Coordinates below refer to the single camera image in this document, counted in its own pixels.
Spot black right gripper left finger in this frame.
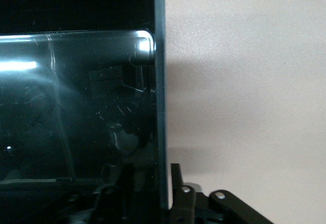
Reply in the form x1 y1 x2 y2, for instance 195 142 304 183
38 163 135 224

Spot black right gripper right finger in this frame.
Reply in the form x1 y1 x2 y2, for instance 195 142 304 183
169 163 275 224

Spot black plastic box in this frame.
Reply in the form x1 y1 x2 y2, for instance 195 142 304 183
0 0 170 224

